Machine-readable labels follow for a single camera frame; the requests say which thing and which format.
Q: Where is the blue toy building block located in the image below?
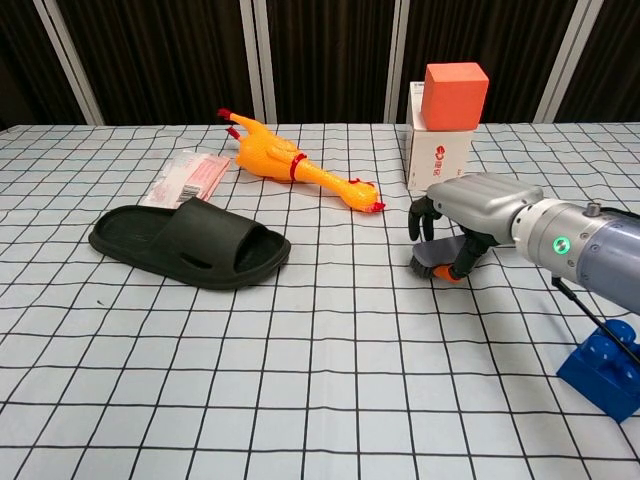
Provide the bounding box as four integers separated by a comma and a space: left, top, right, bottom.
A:
557, 319, 640, 425

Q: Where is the grey cleaning brush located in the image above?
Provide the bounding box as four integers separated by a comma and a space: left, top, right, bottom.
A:
409, 236, 471, 280

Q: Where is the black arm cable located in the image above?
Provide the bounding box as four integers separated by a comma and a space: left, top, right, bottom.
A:
551, 273, 640, 366

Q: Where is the white partition post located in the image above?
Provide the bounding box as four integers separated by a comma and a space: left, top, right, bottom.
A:
32, 0, 105, 126
238, 0, 279, 125
535, 0, 606, 124
385, 0, 419, 124

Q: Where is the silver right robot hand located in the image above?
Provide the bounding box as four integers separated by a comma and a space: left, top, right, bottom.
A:
407, 172, 545, 285

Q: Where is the white black checkered tablecloth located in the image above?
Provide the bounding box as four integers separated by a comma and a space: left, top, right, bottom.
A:
0, 121, 640, 480

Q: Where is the orange cube box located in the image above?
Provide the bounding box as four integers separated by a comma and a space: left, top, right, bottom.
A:
420, 62, 490, 132

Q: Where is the black rubber slide slipper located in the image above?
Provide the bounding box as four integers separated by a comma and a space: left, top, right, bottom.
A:
88, 196, 293, 292

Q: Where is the pink white plastic packet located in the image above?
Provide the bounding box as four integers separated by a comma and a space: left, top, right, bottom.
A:
138, 148, 232, 210

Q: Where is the white cardboard box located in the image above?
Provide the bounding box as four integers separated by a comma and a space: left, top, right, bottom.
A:
403, 80, 474, 193

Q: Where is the yellow rubber chicken toy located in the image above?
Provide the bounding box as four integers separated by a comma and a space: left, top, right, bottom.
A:
216, 107, 387, 213

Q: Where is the dark pleated curtain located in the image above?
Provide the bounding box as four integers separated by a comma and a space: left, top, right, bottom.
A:
0, 0, 640, 126

